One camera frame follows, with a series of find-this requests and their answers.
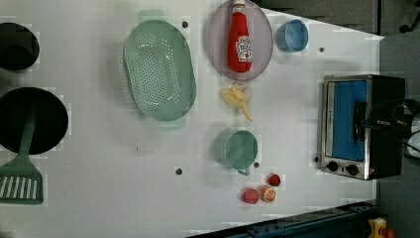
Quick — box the large black cylinder holder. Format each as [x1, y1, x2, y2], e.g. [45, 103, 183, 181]
[0, 87, 68, 155]

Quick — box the toy strawberry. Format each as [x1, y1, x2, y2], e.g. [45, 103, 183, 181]
[266, 174, 281, 186]

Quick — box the grey round plate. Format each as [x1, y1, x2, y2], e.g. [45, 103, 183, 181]
[207, 0, 273, 80]

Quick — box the yellow red emergency button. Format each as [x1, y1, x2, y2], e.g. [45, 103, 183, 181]
[368, 217, 395, 238]

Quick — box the peeled toy banana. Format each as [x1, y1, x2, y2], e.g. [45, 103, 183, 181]
[221, 83, 254, 122]

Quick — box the toy orange half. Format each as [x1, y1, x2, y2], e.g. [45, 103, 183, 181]
[260, 185, 276, 203]

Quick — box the blue bin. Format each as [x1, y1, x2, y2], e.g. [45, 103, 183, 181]
[189, 202, 378, 238]

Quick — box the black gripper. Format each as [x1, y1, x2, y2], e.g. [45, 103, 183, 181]
[361, 99, 420, 149]

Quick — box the black toaster oven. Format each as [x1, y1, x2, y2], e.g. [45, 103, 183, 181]
[320, 74, 405, 180]

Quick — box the green mug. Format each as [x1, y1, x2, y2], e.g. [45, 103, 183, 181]
[214, 128, 259, 176]

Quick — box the green slotted spatula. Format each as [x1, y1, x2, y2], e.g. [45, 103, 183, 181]
[0, 109, 44, 205]

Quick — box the small black cylinder holder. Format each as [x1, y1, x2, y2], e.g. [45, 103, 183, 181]
[0, 22, 40, 71]

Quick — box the green perforated colander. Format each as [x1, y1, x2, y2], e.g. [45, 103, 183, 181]
[124, 9, 196, 130]

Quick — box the toy red apple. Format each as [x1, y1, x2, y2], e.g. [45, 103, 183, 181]
[241, 188, 260, 204]

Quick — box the red plush ketchup bottle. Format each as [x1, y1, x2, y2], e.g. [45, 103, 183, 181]
[228, 0, 253, 73]

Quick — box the blue bowl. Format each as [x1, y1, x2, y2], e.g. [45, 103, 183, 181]
[275, 20, 309, 53]

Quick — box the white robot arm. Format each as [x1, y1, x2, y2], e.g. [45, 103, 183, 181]
[358, 99, 419, 160]

